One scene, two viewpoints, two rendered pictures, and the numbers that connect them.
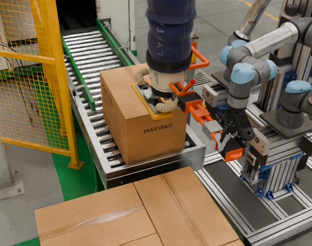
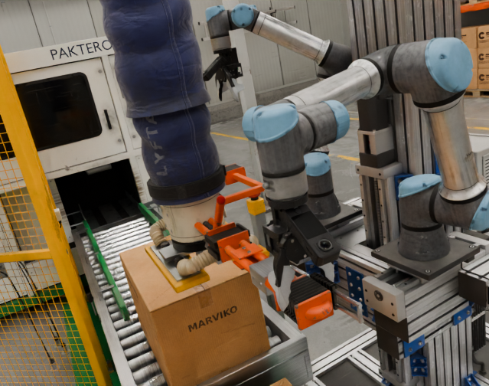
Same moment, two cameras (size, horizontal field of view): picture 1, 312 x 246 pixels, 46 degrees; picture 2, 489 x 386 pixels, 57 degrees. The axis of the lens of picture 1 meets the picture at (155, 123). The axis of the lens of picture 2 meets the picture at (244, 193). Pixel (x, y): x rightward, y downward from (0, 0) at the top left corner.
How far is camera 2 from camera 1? 66 cm
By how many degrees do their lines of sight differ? 19
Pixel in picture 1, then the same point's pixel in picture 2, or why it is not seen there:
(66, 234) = not seen: outside the picture
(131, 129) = (163, 328)
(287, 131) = (427, 266)
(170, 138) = (240, 334)
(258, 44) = (308, 92)
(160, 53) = (162, 171)
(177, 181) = not seen: outside the picture
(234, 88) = (265, 155)
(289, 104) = (414, 217)
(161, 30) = (154, 130)
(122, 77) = not seen: hidden behind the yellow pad
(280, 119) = (406, 249)
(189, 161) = (284, 370)
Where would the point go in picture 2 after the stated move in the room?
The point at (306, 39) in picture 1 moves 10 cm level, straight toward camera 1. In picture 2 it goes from (396, 77) to (393, 84)
